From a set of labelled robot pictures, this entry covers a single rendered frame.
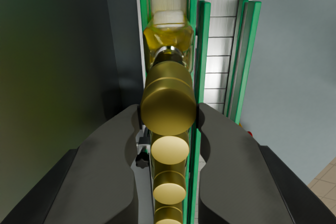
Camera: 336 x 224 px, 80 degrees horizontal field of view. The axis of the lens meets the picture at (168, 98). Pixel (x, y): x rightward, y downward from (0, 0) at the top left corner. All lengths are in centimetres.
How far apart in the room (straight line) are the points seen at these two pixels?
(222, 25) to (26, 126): 36
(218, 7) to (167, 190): 33
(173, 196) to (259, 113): 53
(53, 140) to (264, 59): 54
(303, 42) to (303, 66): 7
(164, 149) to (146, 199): 56
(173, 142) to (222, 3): 31
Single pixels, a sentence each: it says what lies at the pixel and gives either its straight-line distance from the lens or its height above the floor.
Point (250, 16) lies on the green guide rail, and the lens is 36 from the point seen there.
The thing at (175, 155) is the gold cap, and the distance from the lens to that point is 18.
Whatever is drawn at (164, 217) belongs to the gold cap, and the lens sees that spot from 26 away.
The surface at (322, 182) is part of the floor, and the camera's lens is 250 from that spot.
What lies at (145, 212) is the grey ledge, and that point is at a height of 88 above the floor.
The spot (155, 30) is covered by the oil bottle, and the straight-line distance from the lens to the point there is 22.
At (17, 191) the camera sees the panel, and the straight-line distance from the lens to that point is 21.
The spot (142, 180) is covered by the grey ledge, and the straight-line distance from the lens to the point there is 66.
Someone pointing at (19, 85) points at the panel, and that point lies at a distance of 20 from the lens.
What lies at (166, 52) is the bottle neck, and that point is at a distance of 18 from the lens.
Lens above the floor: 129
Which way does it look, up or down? 61 degrees down
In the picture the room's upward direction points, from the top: 179 degrees counter-clockwise
